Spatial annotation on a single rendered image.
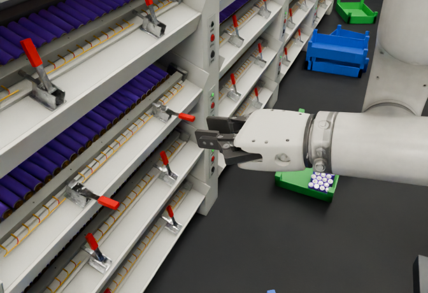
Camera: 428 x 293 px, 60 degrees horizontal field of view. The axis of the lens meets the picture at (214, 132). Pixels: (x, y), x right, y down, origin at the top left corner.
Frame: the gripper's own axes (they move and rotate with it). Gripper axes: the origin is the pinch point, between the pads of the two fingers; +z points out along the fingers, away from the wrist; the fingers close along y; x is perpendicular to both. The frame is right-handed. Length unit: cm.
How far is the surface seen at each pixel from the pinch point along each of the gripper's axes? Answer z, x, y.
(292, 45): 31, -44, 150
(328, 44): 15, -50, 166
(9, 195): 26.6, -1.5, -19.4
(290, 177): 8, -58, 58
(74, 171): 22.8, -3.4, -10.0
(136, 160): 19.4, -9.0, 1.0
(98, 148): 22.9, -3.4, -3.5
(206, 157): 24, -31, 31
